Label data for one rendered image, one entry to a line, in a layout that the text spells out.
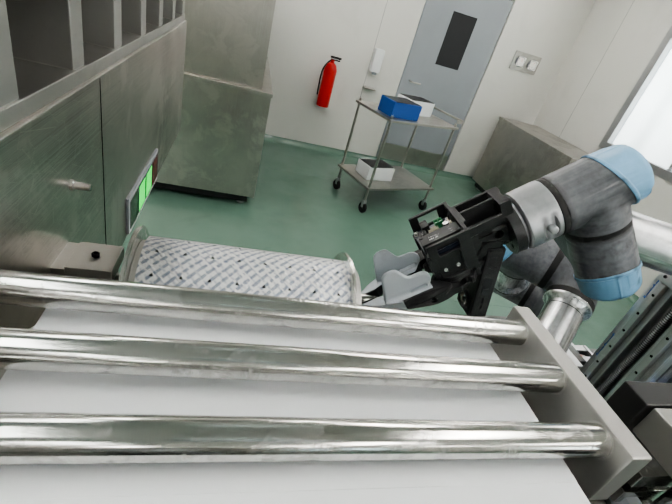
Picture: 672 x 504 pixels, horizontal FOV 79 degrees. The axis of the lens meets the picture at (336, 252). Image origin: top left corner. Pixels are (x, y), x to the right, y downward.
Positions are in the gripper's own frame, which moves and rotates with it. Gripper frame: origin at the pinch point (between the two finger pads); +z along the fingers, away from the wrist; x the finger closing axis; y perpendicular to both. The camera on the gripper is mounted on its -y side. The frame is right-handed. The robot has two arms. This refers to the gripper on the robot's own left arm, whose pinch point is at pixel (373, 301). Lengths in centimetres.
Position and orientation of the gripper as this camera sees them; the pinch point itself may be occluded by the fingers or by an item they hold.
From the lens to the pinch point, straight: 54.9
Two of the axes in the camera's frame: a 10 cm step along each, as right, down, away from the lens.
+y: -4.2, -7.1, -5.6
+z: -9.0, 4.3, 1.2
